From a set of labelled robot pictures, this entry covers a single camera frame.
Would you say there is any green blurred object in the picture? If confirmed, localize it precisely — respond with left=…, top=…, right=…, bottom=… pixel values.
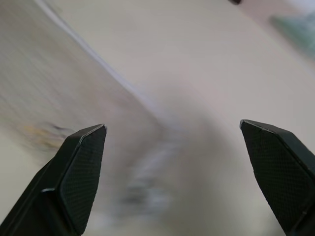
left=269, top=11, right=315, bottom=47

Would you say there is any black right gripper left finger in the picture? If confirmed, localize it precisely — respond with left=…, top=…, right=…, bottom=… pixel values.
left=0, top=123, right=107, bottom=236

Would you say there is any beige striped towel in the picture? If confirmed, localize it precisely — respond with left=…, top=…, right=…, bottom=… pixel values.
left=0, top=0, right=173, bottom=222

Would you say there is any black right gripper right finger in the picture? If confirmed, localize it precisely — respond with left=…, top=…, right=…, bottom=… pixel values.
left=239, top=119, right=315, bottom=236

